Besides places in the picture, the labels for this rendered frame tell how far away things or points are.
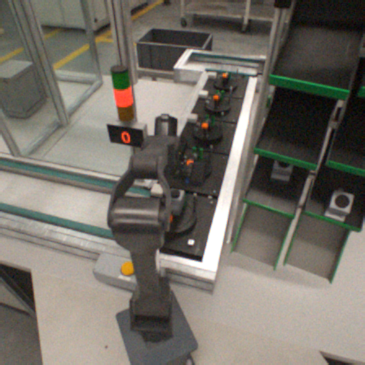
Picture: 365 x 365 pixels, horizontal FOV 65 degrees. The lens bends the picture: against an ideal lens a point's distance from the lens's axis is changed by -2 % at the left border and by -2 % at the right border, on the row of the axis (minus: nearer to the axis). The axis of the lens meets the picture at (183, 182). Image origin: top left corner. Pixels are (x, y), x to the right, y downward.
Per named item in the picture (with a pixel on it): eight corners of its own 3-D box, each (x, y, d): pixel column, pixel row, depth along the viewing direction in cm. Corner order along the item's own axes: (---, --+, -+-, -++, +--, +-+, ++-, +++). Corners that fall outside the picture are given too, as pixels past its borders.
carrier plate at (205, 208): (202, 260, 89) (203, 256, 87) (129, 242, 93) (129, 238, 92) (217, 203, 105) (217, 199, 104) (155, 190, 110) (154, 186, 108)
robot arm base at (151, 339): (147, 350, 61) (143, 342, 57) (136, 322, 65) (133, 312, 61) (176, 336, 63) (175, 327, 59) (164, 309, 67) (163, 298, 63)
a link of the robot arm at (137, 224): (162, 221, 36) (167, 186, 41) (105, 218, 36) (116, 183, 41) (169, 323, 58) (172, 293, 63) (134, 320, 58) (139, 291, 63)
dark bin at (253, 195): (293, 219, 70) (299, 211, 63) (242, 202, 74) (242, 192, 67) (322, 125, 78) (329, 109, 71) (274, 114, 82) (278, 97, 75)
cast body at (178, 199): (179, 216, 91) (179, 201, 86) (166, 213, 92) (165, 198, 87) (186, 197, 97) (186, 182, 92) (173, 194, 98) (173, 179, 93)
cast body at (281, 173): (287, 186, 73) (291, 174, 67) (270, 182, 74) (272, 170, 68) (293, 156, 76) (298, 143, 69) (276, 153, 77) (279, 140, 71)
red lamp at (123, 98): (128, 107, 83) (126, 92, 80) (112, 105, 84) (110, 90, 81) (135, 99, 87) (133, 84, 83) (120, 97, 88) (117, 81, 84)
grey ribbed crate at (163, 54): (202, 75, 254) (204, 49, 237) (137, 68, 266) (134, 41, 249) (212, 57, 283) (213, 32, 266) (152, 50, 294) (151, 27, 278)
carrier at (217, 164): (217, 200, 106) (221, 175, 97) (156, 187, 111) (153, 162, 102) (228, 159, 123) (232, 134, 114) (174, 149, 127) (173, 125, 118)
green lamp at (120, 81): (126, 91, 80) (124, 75, 76) (110, 90, 81) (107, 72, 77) (133, 84, 83) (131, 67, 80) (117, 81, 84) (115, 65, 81)
